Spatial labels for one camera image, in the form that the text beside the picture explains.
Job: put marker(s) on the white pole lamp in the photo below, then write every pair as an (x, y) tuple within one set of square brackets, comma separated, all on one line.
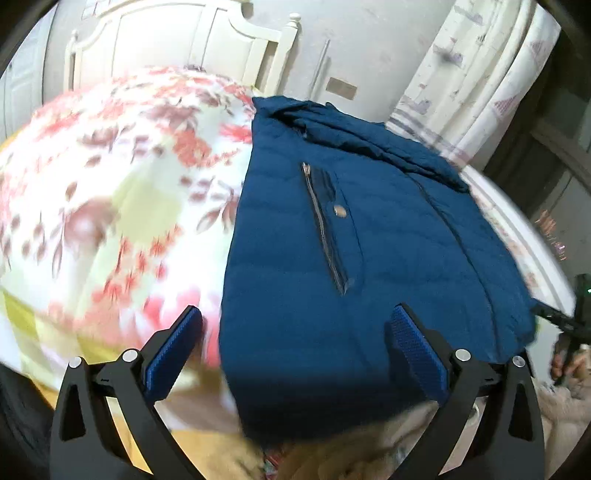
[(321, 64)]

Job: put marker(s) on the black cloth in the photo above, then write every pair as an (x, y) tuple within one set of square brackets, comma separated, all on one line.
[(23, 415)]

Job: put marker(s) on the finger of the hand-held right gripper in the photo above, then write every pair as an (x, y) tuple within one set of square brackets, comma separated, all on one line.
[(554, 316)]

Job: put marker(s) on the white desk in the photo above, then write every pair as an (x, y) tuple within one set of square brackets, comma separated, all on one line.
[(545, 249)]

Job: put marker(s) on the blue padded jacket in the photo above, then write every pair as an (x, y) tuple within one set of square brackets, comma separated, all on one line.
[(369, 230)]

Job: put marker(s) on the dark window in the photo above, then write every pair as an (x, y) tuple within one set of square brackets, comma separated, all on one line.
[(554, 161)]

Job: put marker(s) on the floral quilt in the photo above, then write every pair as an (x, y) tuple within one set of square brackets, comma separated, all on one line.
[(115, 184)]

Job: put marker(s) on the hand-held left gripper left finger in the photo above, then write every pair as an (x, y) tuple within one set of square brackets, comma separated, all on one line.
[(173, 350)]

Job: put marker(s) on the white bed headboard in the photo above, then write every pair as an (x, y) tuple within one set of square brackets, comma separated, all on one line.
[(184, 41)]

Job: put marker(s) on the printed curtain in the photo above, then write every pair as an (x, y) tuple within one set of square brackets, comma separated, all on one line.
[(485, 69)]

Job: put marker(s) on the person's right forearm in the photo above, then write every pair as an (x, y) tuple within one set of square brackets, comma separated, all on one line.
[(568, 429)]

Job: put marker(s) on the wall outlet panel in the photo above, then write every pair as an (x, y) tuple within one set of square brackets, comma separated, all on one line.
[(341, 87)]

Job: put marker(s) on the white wardrobe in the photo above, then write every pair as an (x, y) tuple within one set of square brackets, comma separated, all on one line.
[(23, 92)]

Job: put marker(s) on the person's right hand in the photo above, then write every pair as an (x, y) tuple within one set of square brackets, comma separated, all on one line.
[(572, 362)]

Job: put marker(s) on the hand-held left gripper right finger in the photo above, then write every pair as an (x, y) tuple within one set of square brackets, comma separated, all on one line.
[(415, 350)]

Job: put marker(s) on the person's beige fleece clothing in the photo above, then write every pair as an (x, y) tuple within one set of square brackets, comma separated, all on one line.
[(351, 443)]

